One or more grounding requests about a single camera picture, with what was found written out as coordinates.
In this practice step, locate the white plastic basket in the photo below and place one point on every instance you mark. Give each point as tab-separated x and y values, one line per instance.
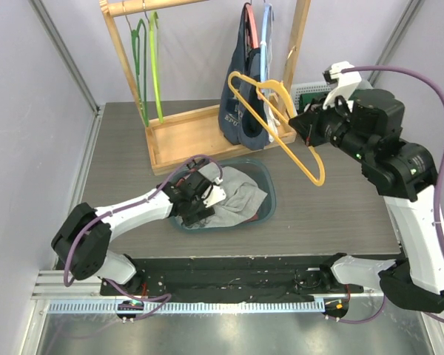
298	89

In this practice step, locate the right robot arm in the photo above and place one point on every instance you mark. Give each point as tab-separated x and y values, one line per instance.
368	129

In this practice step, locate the light blue hanger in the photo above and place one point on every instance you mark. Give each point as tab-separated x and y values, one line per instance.
265	43

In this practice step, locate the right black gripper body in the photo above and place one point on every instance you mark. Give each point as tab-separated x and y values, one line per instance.
310	126

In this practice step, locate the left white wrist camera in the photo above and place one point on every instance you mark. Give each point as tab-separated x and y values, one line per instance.
214	194

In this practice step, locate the lime green hanger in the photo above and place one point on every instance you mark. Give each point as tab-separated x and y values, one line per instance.
151	57

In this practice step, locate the yellow wooden hanger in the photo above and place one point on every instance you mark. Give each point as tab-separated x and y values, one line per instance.
278	108

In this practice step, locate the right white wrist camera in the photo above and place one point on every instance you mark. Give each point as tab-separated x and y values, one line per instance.
342	84

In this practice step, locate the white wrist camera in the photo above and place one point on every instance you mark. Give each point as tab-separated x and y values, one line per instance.
214	194
342	84

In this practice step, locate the grey plastic basin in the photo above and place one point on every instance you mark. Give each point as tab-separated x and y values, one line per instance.
258	172

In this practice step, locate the navy tank top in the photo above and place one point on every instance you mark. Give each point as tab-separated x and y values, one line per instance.
236	123

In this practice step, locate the dark green hanger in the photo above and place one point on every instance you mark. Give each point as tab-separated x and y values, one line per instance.
139	54

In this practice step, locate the grey tank top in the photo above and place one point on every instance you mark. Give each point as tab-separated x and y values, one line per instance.
242	202

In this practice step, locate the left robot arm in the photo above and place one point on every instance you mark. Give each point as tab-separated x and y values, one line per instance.
82	243

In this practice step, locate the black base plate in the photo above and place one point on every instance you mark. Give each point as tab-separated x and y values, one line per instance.
236	279

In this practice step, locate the pink hanger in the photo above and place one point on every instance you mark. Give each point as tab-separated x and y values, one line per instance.
250	28

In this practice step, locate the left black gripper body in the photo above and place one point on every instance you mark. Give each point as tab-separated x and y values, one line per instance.
197	211

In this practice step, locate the green folded cloth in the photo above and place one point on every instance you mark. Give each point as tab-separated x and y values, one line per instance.
307	98

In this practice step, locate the wooden clothes rack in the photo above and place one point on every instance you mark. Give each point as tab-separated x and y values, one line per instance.
185	134

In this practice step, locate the white slotted cable duct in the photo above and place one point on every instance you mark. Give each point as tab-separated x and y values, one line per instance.
109	306

